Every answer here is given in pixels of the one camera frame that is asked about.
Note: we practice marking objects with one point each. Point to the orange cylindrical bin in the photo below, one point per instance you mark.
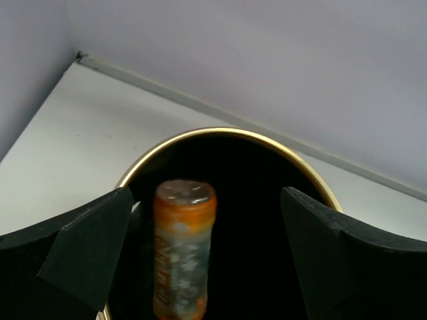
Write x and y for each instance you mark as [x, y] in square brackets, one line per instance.
[251, 272]

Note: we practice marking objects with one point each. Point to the orange plastic bottle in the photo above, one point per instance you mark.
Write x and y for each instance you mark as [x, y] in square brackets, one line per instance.
[184, 213]

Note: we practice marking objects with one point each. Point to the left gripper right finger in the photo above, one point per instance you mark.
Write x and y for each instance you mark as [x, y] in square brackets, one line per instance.
[348, 269]

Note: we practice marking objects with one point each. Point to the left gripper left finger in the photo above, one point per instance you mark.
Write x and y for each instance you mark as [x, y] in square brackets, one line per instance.
[63, 267]

